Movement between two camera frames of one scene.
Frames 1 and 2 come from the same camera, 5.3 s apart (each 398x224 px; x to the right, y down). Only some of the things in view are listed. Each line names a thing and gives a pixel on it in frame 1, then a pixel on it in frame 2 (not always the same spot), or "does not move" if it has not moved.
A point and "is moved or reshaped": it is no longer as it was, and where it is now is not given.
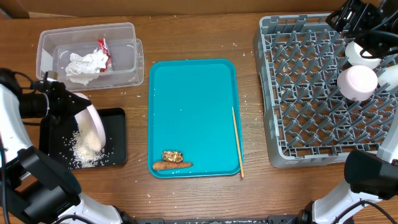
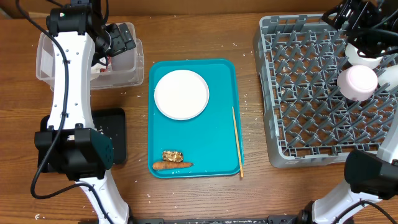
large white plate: [91, 124] is moved or reshaped
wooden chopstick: [237, 144] does not move
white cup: [352, 51] does not move
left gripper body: [59, 105] -> [104, 44]
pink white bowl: [357, 83] does not move
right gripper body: [384, 39] does not move
